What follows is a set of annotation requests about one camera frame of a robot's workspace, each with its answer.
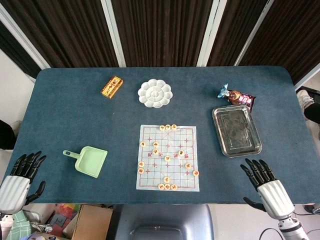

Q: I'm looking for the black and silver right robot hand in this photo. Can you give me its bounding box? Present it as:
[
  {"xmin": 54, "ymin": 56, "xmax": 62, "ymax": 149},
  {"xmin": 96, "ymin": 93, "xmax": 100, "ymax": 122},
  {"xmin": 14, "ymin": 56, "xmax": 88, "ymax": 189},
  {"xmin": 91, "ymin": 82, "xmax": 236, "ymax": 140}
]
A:
[{"xmin": 239, "ymin": 158, "xmax": 296, "ymax": 222}]

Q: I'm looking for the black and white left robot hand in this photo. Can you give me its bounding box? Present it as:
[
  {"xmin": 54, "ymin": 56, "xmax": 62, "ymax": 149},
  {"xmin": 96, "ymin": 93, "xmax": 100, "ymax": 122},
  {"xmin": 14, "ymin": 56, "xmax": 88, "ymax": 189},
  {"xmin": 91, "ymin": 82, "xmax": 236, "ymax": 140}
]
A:
[{"xmin": 0, "ymin": 150, "xmax": 47, "ymax": 215}]

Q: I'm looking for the green checkered cloth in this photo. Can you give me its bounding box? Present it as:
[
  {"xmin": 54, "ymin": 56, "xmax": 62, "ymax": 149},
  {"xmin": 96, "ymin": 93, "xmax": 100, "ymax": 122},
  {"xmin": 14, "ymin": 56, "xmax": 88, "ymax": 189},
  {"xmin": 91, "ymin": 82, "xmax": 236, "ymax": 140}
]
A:
[{"xmin": 4, "ymin": 211, "xmax": 33, "ymax": 240}]

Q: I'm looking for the black bag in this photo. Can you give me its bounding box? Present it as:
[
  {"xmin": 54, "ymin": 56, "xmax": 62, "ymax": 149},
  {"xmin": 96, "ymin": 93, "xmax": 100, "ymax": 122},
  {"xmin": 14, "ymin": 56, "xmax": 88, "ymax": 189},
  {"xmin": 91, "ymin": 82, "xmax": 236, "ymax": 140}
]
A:
[{"xmin": 0, "ymin": 119, "xmax": 19, "ymax": 151}]

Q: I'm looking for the stainless steel rectangular tray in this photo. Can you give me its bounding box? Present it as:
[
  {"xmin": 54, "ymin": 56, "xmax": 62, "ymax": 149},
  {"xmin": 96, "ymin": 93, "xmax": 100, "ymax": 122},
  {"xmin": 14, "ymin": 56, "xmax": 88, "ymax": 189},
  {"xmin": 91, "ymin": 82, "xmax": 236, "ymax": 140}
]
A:
[{"xmin": 211, "ymin": 104, "xmax": 263, "ymax": 158}]

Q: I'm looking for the light green plastic dustpan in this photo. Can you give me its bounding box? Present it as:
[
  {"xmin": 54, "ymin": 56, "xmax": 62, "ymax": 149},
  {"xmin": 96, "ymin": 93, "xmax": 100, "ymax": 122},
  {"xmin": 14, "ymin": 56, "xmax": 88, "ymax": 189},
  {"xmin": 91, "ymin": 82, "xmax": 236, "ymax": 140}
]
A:
[{"xmin": 62, "ymin": 146, "xmax": 109, "ymax": 179}]

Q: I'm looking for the brown cardboard box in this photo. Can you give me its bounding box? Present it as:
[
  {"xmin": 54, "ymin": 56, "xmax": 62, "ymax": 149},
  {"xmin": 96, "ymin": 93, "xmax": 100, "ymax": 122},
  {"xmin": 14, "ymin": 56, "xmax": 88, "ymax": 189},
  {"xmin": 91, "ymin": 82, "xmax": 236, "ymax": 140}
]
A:
[{"xmin": 71, "ymin": 204, "xmax": 114, "ymax": 240}]

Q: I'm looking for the black trouser leg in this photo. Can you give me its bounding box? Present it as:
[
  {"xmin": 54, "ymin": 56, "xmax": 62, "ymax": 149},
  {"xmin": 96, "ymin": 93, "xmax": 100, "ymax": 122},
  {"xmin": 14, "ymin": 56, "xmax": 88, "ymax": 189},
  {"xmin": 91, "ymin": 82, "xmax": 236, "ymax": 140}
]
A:
[{"xmin": 303, "ymin": 101, "xmax": 320, "ymax": 124}]

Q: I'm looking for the blue felt tablecloth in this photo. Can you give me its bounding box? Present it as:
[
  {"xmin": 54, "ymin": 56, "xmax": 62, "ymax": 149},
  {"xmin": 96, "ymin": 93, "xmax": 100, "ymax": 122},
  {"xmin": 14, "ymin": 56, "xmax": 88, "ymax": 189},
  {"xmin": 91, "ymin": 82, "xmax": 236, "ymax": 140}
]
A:
[{"xmin": 13, "ymin": 65, "xmax": 310, "ymax": 206}]

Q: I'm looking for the purple brown snack packet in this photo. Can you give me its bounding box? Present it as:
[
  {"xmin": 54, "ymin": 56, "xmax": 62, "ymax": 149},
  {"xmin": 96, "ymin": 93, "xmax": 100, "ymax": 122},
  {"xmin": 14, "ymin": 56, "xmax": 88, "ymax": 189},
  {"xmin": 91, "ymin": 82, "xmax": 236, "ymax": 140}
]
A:
[{"xmin": 225, "ymin": 89, "xmax": 257, "ymax": 111}]

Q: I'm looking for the white sneaker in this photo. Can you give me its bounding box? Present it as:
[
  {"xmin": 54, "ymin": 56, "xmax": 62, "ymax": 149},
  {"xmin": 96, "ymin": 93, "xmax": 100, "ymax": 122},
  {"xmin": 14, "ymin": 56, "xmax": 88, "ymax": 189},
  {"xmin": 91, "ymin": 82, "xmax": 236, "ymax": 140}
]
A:
[{"xmin": 296, "ymin": 88, "xmax": 315, "ymax": 111}]

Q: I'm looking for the grey blue chair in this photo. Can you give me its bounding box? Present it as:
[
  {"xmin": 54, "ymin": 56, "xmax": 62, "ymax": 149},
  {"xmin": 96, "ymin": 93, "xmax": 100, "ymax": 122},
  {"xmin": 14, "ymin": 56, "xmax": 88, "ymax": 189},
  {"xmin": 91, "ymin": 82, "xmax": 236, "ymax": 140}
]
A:
[{"xmin": 114, "ymin": 204, "xmax": 215, "ymax": 240}]

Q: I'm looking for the blue white snack wrapper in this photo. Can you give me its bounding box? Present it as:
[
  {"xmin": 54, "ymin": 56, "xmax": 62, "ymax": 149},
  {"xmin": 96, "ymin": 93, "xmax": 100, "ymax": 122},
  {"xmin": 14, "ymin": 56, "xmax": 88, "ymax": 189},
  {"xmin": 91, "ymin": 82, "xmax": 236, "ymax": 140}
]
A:
[{"xmin": 216, "ymin": 83, "xmax": 230, "ymax": 99}]

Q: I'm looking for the white chinese chess board sheet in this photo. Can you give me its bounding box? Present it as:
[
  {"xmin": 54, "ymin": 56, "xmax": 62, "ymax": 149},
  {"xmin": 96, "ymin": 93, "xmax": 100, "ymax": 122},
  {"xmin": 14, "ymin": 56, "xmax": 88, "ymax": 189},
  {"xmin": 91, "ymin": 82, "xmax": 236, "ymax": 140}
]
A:
[{"xmin": 135, "ymin": 124, "xmax": 200, "ymax": 193}]

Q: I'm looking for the yellow red card box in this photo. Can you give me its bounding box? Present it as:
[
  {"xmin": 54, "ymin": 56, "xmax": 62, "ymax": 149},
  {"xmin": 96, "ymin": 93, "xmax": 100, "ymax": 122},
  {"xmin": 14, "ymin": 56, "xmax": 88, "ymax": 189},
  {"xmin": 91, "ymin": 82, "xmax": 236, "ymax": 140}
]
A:
[{"xmin": 100, "ymin": 75, "xmax": 125, "ymax": 100}]

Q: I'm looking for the white flower-shaped paint palette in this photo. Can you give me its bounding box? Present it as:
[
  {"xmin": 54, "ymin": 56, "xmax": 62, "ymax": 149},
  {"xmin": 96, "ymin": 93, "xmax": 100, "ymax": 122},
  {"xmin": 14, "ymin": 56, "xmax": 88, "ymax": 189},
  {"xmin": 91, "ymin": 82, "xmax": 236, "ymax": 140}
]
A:
[{"xmin": 137, "ymin": 78, "xmax": 174, "ymax": 109}]

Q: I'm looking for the white partition frame post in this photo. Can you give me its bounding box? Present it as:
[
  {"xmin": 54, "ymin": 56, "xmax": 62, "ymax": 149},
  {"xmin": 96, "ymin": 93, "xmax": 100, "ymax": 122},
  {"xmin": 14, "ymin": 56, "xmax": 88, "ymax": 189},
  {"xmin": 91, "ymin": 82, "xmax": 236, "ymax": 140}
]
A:
[
  {"xmin": 100, "ymin": 0, "xmax": 126, "ymax": 67},
  {"xmin": 196, "ymin": 0, "xmax": 228, "ymax": 67},
  {"xmin": 233, "ymin": 0, "xmax": 281, "ymax": 67},
  {"xmin": 294, "ymin": 62, "xmax": 320, "ymax": 90},
  {"xmin": 0, "ymin": 6, "xmax": 52, "ymax": 70}
]

